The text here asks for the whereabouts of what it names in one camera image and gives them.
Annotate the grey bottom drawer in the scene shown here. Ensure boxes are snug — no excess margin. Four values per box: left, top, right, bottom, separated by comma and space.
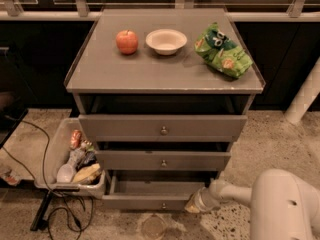
102, 176, 208, 211

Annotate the grey drawer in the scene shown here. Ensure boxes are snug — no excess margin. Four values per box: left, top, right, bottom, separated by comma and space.
96, 150, 231, 171
78, 114, 247, 142
102, 176, 208, 211

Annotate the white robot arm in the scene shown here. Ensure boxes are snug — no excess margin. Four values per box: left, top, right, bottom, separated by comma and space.
185, 169, 320, 240

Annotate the grey middle drawer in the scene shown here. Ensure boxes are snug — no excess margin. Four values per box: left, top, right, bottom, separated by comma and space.
96, 150, 231, 171

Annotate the grey drawer cabinet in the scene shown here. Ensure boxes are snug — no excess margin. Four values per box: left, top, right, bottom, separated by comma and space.
64, 8, 266, 182

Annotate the grey top drawer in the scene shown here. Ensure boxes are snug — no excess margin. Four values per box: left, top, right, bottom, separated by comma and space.
78, 114, 247, 142

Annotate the clear plastic bin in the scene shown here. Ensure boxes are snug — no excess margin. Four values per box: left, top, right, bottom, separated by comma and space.
34, 118, 106, 199

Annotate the yellow snack bag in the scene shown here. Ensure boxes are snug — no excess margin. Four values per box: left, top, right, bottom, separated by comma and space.
72, 163, 101, 185

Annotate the dark snack bag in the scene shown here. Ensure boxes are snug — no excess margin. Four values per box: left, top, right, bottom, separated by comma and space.
77, 151, 97, 170

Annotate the white plastic bottle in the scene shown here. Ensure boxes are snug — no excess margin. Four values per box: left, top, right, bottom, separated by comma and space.
57, 149, 85, 183

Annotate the red snack packet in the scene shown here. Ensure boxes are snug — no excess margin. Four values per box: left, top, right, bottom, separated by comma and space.
70, 129, 82, 150

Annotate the white pillar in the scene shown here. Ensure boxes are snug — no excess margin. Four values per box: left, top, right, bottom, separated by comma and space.
284, 57, 320, 124

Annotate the green chip bag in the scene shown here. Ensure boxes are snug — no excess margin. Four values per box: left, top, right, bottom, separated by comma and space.
194, 22, 253, 79

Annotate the white bowl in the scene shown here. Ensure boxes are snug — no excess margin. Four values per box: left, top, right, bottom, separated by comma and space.
145, 29, 187, 56

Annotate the black stand base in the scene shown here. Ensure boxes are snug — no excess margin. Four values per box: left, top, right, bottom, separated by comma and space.
29, 187, 81, 233

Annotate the red apple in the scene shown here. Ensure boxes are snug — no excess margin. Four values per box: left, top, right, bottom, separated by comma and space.
116, 30, 138, 55

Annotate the white railing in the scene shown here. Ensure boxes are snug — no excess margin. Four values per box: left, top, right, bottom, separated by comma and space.
0, 0, 320, 22

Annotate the black cable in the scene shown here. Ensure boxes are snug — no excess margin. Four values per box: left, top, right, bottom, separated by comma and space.
0, 115, 96, 240

